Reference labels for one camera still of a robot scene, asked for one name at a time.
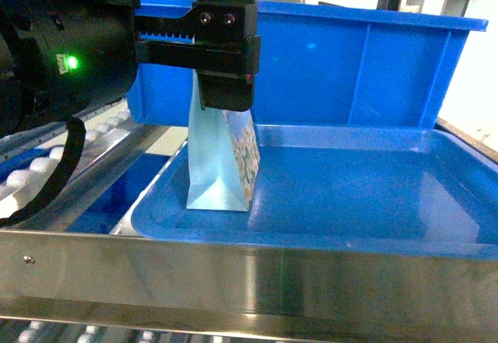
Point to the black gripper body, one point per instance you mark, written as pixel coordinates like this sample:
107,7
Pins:
216,38

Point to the flower gift bag light blue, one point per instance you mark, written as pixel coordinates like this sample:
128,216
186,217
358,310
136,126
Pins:
223,157

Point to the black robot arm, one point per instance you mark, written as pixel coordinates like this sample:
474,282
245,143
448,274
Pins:
60,57

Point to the large blue plastic bin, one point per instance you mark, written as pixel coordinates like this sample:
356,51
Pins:
345,106

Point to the steel shelf front rail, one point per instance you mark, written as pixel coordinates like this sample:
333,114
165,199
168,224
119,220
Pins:
257,292

